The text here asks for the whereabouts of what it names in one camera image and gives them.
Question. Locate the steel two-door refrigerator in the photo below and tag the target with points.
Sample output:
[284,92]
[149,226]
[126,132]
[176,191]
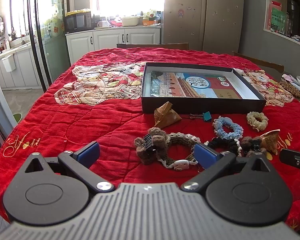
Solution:
[202,17]

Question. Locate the red paper bag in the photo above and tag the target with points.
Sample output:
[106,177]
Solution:
[275,5]

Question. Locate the large brown fuzzy hair claw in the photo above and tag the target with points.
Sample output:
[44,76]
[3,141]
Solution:
[156,136]

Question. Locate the orange box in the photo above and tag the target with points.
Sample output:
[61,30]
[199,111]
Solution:
[148,22]

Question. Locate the cream knitted scrunchie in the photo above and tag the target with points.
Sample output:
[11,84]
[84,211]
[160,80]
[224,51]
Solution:
[251,121]

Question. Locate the blue binder clip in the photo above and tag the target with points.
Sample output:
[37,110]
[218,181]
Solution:
[207,117]

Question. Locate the cartoon figure fridge magnet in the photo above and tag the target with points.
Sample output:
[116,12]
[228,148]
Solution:
[181,13]

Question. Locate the white plastic basin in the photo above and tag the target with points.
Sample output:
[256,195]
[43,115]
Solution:
[131,21]

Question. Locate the small brown fuzzy hair claw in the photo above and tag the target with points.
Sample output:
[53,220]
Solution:
[247,142]

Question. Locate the yellow microwave cover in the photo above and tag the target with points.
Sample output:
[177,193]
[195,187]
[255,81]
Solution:
[77,11]

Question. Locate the white kitchen cabinet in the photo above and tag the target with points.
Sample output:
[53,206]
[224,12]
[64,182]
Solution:
[110,37]

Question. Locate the black microwave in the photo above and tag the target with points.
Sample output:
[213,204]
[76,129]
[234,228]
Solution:
[76,22]

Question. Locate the black scrunchie with white trim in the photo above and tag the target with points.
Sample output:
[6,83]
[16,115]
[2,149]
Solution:
[227,143]

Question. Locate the wooden bead trivet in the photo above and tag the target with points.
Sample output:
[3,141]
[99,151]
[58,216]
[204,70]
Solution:
[291,88]

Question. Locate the dark wooden chair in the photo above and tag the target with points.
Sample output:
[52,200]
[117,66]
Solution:
[265,63]
[152,46]

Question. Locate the white hanging bin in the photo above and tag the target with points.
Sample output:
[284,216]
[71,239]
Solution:
[8,63]

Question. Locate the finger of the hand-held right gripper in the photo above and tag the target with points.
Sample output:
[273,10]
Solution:
[288,156]

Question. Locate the black shallow box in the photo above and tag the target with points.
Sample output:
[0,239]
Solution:
[150,105]

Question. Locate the red printed blanket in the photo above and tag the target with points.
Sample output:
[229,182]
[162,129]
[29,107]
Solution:
[90,122]

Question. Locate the brown scrunchie with lace trim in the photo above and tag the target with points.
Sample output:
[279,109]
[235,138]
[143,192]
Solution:
[180,138]

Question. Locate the white flower bunch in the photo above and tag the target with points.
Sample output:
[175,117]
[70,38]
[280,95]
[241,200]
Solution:
[150,13]

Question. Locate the white mug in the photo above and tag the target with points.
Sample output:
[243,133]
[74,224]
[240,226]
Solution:
[103,24]

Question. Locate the green stool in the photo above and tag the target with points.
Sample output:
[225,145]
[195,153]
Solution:
[17,118]

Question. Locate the brown triangular packet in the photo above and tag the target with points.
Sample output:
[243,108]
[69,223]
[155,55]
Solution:
[166,116]
[270,140]

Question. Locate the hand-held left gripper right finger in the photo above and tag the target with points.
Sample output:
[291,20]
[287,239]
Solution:
[204,154]

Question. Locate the pink white cloth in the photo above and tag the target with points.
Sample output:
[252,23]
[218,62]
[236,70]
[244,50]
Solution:
[287,77]

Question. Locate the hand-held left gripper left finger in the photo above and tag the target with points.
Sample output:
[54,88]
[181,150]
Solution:
[90,152]

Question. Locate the green printed sign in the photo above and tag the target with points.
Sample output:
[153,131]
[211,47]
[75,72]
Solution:
[277,20]

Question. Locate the blue knitted scrunchie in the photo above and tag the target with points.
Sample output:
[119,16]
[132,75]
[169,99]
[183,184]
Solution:
[218,130]

